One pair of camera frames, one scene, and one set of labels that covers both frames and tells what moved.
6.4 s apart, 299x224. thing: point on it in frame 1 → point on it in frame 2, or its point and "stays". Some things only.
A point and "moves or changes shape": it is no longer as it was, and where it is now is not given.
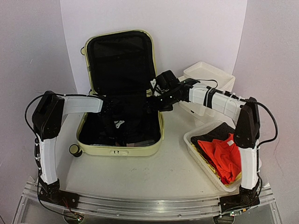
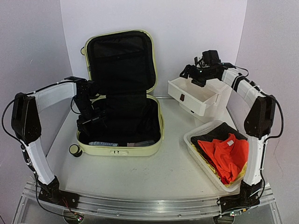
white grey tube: x=96 y=144 moves or changes shape
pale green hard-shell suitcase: x=120 y=66 stays
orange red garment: x=226 y=155 stays
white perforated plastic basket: x=202 y=162 stays
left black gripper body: x=106 y=121 → x=87 y=111
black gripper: x=167 y=80 → x=210 y=57
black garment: x=220 y=131 stays
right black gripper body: x=153 y=102 → x=189 y=72
